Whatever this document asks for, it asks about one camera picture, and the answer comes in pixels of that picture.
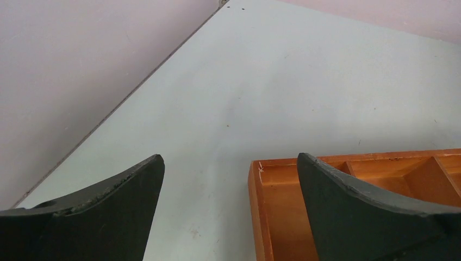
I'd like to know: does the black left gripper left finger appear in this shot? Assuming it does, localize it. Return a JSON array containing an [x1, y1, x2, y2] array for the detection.
[[1, 154, 165, 260]]

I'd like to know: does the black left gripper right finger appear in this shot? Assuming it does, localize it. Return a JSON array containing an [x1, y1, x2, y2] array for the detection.
[[297, 153, 460, 260]]

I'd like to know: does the wooden compartment tray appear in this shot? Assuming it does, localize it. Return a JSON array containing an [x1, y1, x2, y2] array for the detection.
[[248, 149, 460, 260]]

